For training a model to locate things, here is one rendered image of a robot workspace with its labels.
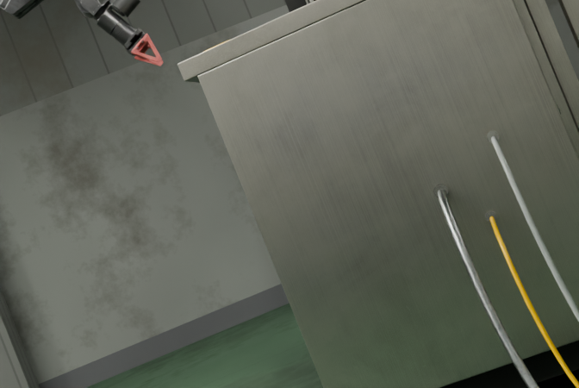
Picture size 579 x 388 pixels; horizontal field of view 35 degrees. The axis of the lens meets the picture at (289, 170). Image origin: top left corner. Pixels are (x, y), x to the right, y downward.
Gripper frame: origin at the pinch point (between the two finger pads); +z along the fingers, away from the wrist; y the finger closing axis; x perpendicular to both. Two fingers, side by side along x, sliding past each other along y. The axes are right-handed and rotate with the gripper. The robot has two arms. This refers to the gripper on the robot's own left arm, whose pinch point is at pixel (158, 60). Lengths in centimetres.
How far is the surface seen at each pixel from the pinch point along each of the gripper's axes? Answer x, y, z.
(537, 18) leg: -95, 47, 82
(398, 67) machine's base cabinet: -21, -80, 51
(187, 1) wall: -61, 276, -56
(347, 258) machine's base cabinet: 14, -73, 66
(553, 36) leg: -93, 46, 90
